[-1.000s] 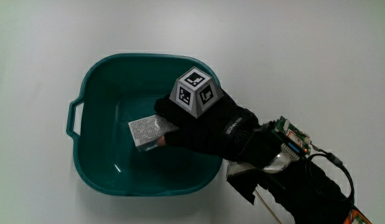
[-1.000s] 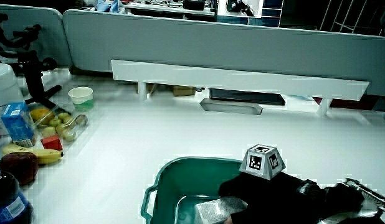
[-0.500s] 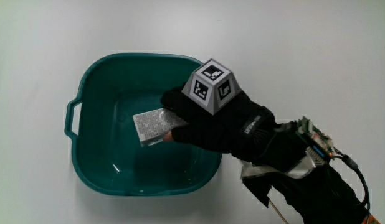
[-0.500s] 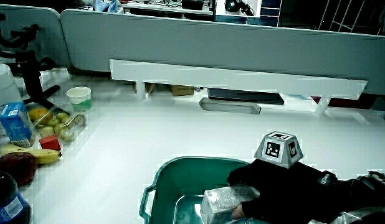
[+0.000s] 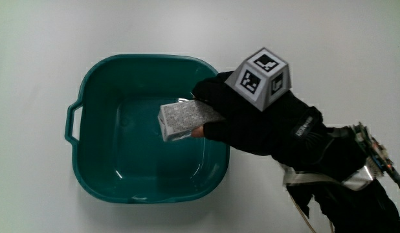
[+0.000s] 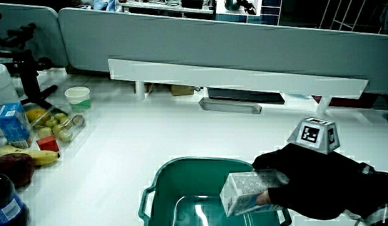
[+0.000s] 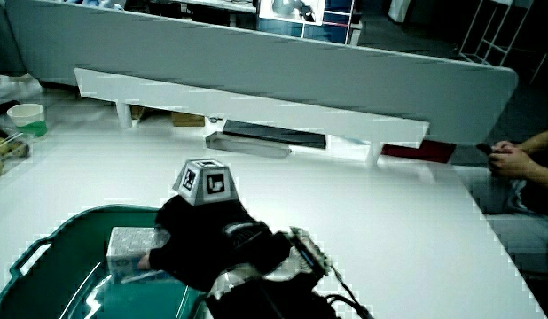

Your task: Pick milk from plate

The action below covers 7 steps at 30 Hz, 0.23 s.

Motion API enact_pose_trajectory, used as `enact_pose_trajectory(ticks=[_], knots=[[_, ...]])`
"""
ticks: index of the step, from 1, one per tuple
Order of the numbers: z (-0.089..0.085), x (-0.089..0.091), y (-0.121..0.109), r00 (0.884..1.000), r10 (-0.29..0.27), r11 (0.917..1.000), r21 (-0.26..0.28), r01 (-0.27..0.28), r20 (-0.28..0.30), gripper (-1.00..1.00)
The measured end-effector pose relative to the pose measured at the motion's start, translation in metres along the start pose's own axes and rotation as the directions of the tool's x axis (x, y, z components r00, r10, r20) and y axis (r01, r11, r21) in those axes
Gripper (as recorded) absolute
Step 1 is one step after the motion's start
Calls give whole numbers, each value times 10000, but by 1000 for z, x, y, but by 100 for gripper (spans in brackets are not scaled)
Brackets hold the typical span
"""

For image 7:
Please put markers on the white green paper cup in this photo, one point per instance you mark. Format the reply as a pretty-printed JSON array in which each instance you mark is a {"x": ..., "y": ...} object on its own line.
[{"x": 28, "y": 117}]

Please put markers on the another person's forearm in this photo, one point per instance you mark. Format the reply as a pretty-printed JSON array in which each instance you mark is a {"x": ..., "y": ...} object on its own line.
[{"x": 542, "y": 173}]

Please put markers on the white desk shelf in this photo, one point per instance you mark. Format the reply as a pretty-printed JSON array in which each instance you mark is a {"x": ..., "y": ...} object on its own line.
[{"x": 256, "y": 111}]

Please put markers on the brown cardboard box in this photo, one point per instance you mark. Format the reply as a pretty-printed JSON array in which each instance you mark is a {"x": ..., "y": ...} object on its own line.
[{"x": 187, "y": 119}]

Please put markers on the teal plastic plate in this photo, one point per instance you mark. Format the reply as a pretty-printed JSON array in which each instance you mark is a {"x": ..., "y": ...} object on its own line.
[{"x": 57, "y": 283}]

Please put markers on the black keyboard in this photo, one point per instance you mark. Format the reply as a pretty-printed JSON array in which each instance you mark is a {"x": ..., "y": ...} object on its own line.
[{"x": 274, "y": 134}]

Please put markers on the clear container of fruit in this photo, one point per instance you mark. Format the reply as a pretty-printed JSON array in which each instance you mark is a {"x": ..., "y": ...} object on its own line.
[{"x": 8, "y": 153}]

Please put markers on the red box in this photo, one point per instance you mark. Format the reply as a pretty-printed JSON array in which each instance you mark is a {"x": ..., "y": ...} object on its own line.
[{"x": 418, "y": 151}]

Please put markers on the grey flat device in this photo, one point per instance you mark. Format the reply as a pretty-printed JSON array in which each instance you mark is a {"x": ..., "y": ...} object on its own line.
[{"x": 247, "y": 145}]

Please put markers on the person's right hand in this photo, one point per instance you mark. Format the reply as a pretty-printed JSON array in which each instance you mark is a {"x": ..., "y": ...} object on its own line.
[{"x": 207, "y": 239}]

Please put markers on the white metal rack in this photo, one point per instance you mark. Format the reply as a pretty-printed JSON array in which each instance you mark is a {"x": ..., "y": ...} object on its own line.
[{"x": 495, "y": 44}]

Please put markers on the white partition board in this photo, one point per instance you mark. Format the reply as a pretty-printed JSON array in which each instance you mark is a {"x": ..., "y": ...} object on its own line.
[{"x": 256, "y": 62}]

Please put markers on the black phone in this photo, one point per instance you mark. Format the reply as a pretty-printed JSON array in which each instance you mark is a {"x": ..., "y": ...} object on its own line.
[{"x": 483, "y": 148}]

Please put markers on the blue cabinet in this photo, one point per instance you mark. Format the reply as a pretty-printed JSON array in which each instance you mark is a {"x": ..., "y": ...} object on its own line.
[{"x": 331, "y": 31}]

